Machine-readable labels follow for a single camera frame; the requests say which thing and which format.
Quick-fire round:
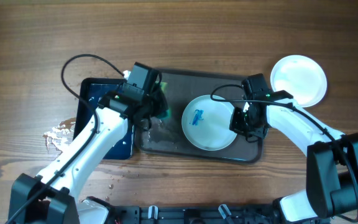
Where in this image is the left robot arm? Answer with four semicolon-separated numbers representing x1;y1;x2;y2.
8;63;168;223

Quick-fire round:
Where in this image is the right black cable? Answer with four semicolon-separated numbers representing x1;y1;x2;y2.
210;83;358;223

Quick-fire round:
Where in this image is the left black cable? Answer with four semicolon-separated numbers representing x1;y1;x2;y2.
4;54;126;224

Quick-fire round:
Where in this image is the dark brown serving tray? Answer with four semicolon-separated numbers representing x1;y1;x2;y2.
135;69;263;164

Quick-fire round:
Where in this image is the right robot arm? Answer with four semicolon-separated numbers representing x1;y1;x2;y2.
229;74;358;223

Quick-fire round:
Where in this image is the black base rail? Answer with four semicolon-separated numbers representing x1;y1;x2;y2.
107;204;289;224

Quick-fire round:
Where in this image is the white plate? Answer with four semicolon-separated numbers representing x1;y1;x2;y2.
181;95;237;151
270;55;328;108

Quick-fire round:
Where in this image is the black water tray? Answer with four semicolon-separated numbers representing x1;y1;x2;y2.
73;78;135;160

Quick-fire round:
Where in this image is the green yellow sponge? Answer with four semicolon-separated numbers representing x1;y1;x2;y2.
157;82;170;119

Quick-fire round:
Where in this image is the black cable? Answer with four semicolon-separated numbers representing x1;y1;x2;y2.
210;83;358;223
4;54;126;224

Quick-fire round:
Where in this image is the white plate bottom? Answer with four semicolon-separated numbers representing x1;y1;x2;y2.
181;95;237;151

